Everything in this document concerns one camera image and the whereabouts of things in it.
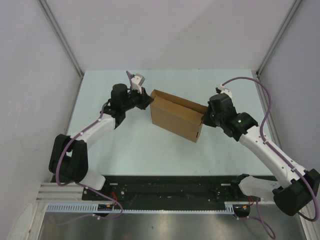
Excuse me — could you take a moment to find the aluminium frame post right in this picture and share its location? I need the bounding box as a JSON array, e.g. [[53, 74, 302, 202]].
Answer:
[[255, 0, 305, 78]]

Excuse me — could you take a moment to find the brown cardboard box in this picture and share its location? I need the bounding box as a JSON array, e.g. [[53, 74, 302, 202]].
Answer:
[[150, 89, 207, 143]]

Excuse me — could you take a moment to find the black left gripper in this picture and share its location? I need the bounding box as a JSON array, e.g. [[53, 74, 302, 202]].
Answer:
[[122, 86, 154, 112]]

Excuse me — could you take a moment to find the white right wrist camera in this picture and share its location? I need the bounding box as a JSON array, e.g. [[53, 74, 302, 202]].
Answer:
[[215, 84, 233, 99]]

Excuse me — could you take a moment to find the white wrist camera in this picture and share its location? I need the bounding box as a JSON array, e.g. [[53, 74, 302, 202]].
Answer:
[[215, 84, 233, 99], [130, 74, 145, 93]]

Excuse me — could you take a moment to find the aluminium frame post left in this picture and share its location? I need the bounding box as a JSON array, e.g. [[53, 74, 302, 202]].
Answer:
[[36, 0, 84, 80]]

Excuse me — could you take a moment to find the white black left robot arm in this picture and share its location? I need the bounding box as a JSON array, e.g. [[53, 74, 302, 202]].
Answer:
[[48, 83, 153, 200]]

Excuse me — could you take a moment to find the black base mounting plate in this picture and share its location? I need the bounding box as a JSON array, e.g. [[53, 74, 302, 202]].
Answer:
[[51, 174, 278, 202]]

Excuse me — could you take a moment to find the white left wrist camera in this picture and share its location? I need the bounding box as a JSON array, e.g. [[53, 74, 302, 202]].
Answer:
[[130, 74, 145, 93]]

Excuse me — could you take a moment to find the aluminium frame post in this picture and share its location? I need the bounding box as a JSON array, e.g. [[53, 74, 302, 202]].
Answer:
[[36, 0, 84, 80], [255, 0, 305, 78]]

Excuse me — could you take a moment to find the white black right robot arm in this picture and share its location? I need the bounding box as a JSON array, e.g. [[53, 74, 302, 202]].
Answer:
[[203, 93, 320, 216]]

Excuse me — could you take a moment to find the aluminium right side rail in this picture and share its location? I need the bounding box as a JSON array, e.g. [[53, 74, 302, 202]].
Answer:
[[251, 70, 282, 149]]

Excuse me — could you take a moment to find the grey slotted cable duct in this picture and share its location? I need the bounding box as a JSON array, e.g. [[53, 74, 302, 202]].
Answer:
[[46, 202, 250, 214]]

